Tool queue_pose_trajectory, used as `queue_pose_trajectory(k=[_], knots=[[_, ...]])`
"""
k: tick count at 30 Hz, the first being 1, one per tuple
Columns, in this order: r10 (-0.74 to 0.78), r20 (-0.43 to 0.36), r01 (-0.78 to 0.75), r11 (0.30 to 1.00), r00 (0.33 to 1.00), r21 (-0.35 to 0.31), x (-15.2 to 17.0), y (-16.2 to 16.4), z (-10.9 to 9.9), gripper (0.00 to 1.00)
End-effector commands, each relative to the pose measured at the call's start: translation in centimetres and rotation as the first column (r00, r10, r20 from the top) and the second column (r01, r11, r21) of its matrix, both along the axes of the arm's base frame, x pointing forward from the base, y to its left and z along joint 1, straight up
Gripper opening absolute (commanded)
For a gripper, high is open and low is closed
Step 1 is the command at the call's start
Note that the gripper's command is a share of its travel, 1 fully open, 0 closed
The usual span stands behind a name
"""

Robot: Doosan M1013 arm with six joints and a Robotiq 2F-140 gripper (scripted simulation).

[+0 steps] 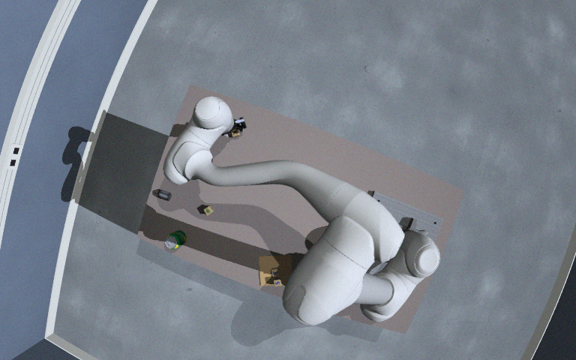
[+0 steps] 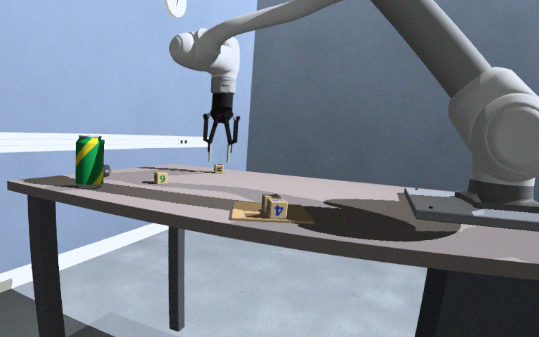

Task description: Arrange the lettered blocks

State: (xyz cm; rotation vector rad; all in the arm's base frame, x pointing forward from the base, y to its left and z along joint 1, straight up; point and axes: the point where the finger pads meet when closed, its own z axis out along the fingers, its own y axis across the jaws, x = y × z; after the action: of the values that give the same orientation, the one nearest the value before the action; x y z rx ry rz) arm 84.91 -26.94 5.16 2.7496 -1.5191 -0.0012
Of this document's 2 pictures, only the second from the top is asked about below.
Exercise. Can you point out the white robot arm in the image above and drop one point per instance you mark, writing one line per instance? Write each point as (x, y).
(495, 113)

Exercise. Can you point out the green and yellow drink can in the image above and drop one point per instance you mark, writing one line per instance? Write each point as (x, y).
(89, 169)

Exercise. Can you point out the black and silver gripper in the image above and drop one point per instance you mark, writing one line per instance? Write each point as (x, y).
(221, 112)

